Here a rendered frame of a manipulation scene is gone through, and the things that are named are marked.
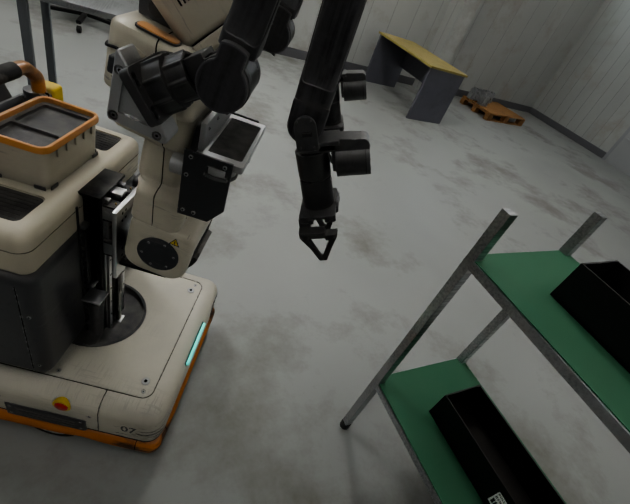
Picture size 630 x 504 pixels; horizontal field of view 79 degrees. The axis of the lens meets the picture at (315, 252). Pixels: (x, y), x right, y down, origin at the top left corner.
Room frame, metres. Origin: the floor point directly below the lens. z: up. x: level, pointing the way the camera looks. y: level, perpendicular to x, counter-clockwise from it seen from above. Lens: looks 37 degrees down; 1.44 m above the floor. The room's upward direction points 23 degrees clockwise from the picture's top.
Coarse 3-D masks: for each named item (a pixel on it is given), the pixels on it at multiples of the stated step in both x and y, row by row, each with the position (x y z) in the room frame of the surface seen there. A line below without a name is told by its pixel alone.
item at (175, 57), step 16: (144, 64) 0.55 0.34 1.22; (160, 64) 0.55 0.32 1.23; (176, 64) 0.55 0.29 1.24; (128, 80) 0.51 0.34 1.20; (144, 80) 0.53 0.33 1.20; (160, 80) 0.54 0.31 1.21; (176, 80) 0.55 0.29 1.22; (144, 96) 0.52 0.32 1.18; (160, 96) 0.54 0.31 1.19; (176, 96) 0.55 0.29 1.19; (192, 96) 0.56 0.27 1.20; (144, 112) 0.51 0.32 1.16; (160, 112) 0.54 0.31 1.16; (176, 112) 0.56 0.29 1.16
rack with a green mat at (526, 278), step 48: (480, 240) 0.89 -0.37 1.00; (576, 240) 1.13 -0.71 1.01; (528, 288) 0.85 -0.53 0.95; (480, 336) 1.14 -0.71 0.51; (528, 336) 0.70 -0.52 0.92; (576, 336) 0.73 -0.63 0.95; (384, 384) 0.88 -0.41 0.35; (432, 384) 0.96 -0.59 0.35; (480, 384) 1.06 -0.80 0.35; (576, 384) 0.60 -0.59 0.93; (624, 384) 0.64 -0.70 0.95; (432, 432) 0.77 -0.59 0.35; (624, 432) 0.52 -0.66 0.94; (432, 480) 0.62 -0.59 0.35
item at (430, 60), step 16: (384, 48) 6.45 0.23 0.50; (400, 48) 6.62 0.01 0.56; (416, 48) 6.23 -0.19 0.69; (384, 64) 6.52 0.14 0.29; (400, 64) 6.69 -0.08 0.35; (416, 64) 6.45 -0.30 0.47; (432, 64) 5.47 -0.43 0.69; (448, 64) 6.02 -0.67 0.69; (368, 80) 6.41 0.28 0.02; (384, 80) 6.59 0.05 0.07; (432, 80) 5.45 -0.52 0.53; (448, 80) 5.61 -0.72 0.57; (416, 96) 5.40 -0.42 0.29; (432, 96) 5.53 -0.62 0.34; (448, 96) 5.70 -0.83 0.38; (416, 112) 5.45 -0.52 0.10; (432, 112) 5.62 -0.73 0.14
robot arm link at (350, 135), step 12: (300, 120) 0.57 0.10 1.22; (312, 120) 0.57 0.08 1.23; (300, 132) 0.57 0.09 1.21; (312, 132) 0.57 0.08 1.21; (324, 132) 0.63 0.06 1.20; (336, 132) 0.63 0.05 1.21; (348, 132) 0.63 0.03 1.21; (360, 132) 0.64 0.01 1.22; (300, 144) 0.57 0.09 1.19; (312, 144) 0.58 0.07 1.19; (324, 144) 0.59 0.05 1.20; (336, 144) 0.60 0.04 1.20; (348, 144) 0.61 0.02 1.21; (360, 144) 0.61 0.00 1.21; (336, 156) 0.60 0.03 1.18; (348, 156) 0.60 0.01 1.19; (360, 156) 0.60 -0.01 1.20; (336, 168) 0.59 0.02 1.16; (348, 168) 0.60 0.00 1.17; (360, 168) 0.60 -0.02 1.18
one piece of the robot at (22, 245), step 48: (96, 144) 0.89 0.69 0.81; (0, 192) 0.58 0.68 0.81; (48, 192) 0.63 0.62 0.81; (96, 192) 0.71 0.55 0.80; (0, 240) 0.48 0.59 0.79; (48, 240) 0.55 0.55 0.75; (96, 240) 0.69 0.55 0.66; (0, 288) 0.47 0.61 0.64; (48, 288) 0.53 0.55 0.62; (96, 288) 0.70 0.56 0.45; (0, 336) 0.47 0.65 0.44; (48, 336) 0.51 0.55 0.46; (96, 336) 0.63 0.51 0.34
